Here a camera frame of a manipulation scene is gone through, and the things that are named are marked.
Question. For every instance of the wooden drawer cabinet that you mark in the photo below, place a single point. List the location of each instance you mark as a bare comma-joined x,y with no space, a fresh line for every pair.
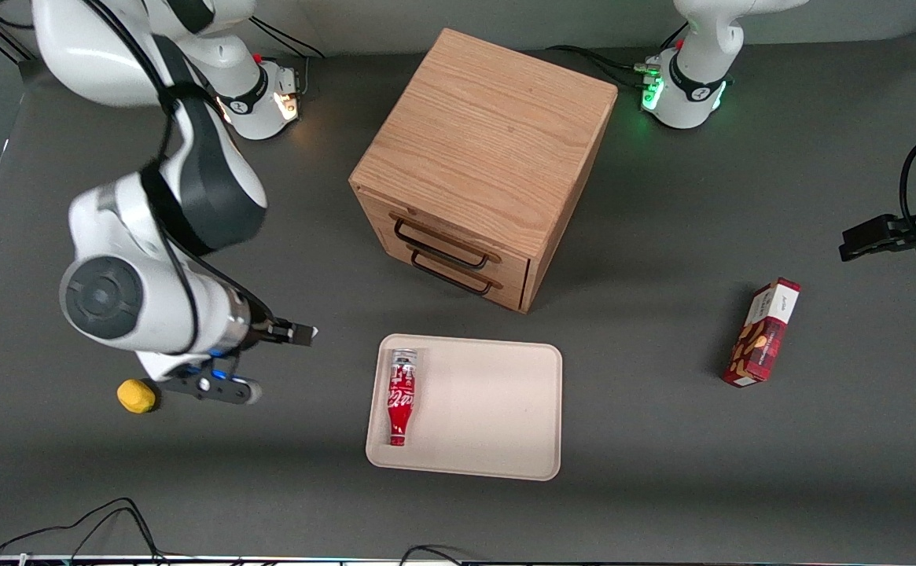
489,134

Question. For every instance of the red coke bottle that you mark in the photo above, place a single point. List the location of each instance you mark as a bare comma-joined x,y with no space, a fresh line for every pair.
402,397

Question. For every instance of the yellow lemon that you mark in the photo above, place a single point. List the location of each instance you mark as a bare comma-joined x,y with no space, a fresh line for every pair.
135,398

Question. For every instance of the red snack box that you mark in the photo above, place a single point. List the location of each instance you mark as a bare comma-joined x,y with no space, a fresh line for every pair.
763,334

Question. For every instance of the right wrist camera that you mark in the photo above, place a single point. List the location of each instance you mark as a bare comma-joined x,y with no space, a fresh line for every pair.
214,385

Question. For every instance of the beige plastic tray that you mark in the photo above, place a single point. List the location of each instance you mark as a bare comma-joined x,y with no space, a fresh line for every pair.
489,409

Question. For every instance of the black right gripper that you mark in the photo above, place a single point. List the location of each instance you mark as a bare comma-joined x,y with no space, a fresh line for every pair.
266,332

